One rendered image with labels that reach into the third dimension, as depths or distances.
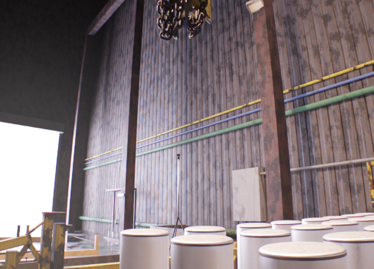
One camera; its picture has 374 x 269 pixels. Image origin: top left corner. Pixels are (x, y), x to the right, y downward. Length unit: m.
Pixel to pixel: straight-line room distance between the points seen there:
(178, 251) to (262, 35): 5.64
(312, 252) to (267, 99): 5.09
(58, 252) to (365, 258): 1.58
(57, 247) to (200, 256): 1.28
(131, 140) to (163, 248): 8.83
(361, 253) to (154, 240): 0.58
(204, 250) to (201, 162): 7.72
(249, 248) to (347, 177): 5.10
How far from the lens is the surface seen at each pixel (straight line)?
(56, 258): 1.91
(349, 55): 6.48
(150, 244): 0.97
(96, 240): 7.93
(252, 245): 0.95
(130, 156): 9.65
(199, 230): 1.14
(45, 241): 1.88
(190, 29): 1.61
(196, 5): 1.64
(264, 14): 6.36
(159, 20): 1.46
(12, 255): 1.86
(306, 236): 1.21
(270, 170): 5.28
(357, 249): 0.80
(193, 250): 0.74
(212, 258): 0.74
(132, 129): 9.84
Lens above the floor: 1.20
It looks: 15 degrees up
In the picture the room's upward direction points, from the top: straight up
